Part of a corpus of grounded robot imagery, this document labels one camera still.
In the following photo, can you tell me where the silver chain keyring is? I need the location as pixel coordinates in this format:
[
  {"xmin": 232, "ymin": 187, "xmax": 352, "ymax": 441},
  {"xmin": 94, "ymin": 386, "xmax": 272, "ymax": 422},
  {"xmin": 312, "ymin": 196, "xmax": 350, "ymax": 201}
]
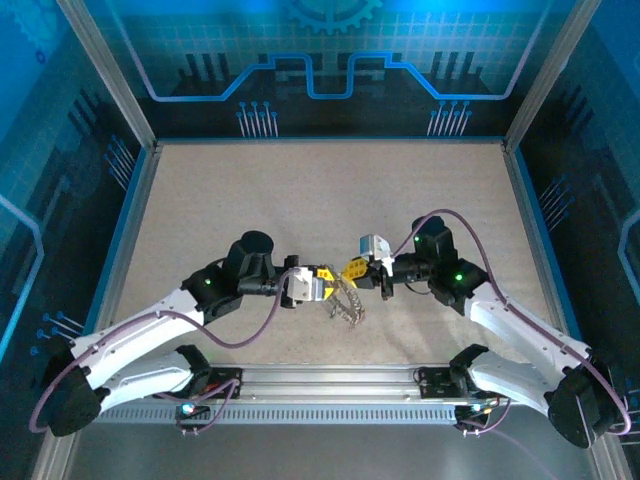
[{"xmin": 323, "ymin": 277, "xmax": 367, "ymax": 332}]

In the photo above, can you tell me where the small circuit board with LED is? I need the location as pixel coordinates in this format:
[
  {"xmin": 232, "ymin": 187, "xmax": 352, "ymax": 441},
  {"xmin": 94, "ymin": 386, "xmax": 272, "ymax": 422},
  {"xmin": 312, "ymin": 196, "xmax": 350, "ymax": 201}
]
[
  {"xmin": 453, "ymin": 399, "xmax": 496, "ymax": 437},
  {"xmin": 174, "ymin": 393, "xmax": 212, "ymax": 435}
]

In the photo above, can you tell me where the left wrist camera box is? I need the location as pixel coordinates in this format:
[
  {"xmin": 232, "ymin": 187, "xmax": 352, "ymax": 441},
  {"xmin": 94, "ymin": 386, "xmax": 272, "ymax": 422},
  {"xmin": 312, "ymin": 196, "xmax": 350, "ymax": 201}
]
[{"xmin": 285, "ymin": 266, "xmax": 327, "ymax": 305}]

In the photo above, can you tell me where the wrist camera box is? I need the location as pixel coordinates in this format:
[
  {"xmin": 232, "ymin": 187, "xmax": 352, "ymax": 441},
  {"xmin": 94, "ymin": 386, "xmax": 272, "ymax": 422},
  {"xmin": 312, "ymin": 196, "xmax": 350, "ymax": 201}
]
[
  {"xmin": 285, "ymin": 266, "xmax": 327, "ymax": 305},
  {"xmin": 356, "ymin": 233, "xmax": 395, "ymax": 265}
]

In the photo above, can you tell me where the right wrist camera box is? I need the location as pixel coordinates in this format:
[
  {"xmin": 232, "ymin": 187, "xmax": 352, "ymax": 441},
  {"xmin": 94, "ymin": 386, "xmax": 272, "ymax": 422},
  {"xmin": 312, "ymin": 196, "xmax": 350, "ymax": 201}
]
[{"xmin": 356, "ymin": 233, "xmax": 395, "ymax": 265}]

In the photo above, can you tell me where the aluminium mounting rail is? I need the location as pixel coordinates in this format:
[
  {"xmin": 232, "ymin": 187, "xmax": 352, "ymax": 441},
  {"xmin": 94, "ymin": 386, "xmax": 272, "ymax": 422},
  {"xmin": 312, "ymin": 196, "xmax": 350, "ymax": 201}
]
[{"xmin": 58, "ymin": 362, "xmax": 604, "ymax": 407}]

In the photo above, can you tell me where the aluminium side rail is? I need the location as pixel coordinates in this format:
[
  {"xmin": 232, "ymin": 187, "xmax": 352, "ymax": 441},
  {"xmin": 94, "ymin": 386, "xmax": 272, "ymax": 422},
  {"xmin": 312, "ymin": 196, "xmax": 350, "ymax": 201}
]
[
  {"xmin": 82, "ymin": 142, "xmax": 162, "ymax": 364},
  {"xmin": 501, "ymin": 141, "xmax": 581, "ymax": 362}
]

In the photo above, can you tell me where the slotted grey cable duct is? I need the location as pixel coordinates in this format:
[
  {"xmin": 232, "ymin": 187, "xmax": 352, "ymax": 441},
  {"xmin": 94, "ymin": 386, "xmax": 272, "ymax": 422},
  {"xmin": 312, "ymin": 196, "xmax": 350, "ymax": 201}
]
[{"xmin": 79, "ymin": 405, "xmax": 464, "ymax": 426}]

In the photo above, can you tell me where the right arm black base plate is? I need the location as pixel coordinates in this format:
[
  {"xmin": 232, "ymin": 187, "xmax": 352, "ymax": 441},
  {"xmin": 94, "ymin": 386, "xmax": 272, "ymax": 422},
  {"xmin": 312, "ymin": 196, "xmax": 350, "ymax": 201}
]
[{"xmin": 414, "ymin": 366, "xmax": 524, "ymax": 400}]

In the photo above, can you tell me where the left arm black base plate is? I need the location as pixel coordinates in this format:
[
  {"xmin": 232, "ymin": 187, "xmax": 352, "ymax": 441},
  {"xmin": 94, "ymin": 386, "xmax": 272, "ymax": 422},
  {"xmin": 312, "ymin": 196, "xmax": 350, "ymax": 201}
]
[{"xmin": 152, "ymin": 367, "xmax": 245, "ymax": 400}]

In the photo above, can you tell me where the aluminium frame post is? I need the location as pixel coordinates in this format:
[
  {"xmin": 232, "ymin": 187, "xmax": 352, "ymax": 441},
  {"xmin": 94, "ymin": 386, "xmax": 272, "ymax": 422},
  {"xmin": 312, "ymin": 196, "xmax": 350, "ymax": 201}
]
[
  {"xmin": 55, "ymin": 0, "xmax": 162, "ymax": 151},
  {"xmin": 501, "ymin": 0, "xmax": 601, "ymax": 154}
]

